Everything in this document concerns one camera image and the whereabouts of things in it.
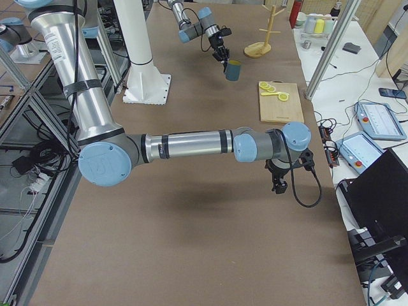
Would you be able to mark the wooden cutting board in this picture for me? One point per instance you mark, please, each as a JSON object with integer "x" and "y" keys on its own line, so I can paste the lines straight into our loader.
{"x": 271, "y": 109}

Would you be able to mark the lemon slice on knife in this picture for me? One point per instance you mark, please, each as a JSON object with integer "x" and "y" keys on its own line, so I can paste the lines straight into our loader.
{"x": 283, "y": 96}

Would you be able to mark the aluminium frame post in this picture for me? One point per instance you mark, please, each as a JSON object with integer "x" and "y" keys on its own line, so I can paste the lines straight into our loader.
{"x": 335, "y": 38}

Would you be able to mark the dark teal cup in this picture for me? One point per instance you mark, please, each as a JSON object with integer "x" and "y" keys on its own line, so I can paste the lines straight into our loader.
{"x": 232, "y": 70}

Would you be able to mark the light blue cup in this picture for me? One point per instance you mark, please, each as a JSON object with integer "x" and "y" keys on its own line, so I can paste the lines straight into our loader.
{"x": 328, "y": 26}

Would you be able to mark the blue teach pendant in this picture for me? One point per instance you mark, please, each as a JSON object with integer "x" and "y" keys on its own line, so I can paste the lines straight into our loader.
{"x": 379, "y": 122}
{"x": 359, "y": 151}

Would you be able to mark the near blue teach pendant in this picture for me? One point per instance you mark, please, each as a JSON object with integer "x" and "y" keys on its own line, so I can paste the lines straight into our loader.
{"x": 359, "y": 151}

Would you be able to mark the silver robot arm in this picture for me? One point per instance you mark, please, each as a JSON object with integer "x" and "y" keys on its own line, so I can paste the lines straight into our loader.
{"x": 107, "y": 154}
{"x": 201, "y": 24}

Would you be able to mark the yellow toy knife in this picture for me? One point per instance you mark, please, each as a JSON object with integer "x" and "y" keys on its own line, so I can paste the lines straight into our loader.
{"x": 270, "y": 93}

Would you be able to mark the yellow cup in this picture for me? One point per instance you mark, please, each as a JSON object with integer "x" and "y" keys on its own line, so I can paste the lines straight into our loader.
{"x": 319, "y": 26}

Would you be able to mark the white camera pillar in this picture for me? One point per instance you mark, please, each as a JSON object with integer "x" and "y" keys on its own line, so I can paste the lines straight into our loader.
{"x": 145, "y": 84}

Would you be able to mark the lemon slice middle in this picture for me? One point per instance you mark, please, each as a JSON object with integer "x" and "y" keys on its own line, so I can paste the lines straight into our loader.
{"x": 270, "y": 88}

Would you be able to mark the far blue teach pendant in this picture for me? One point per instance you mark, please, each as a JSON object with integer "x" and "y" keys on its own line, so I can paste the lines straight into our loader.
{"x": 379, "y": 122}

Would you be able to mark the black smartphone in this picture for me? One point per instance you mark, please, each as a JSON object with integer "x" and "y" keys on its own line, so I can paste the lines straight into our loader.
{"x": 392, "y": 93}

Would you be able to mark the grey cup lying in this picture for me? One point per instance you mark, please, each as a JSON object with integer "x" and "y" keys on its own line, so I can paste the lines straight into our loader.
{"x": 310, "y": 24}

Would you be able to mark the red cylinder bottle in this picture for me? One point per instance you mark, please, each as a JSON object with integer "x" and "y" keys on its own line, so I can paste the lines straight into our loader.
{"x": 296, "y": 7}

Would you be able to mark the black monitor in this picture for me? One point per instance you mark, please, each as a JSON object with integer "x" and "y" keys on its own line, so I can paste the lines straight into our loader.
{"x": 378, "y": 201}

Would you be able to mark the small black square pad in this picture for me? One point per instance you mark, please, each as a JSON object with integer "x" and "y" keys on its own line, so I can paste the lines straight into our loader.
{"x": 351, "y": 48}

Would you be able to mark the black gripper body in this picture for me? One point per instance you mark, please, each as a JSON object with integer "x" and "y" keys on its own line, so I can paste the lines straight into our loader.
{"x": 218, "y": 42}
{"x": 276, "y": 172}

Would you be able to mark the wooden cup rack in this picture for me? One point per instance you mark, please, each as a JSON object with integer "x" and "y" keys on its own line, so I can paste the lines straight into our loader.
{"x": 259, "y": 49}

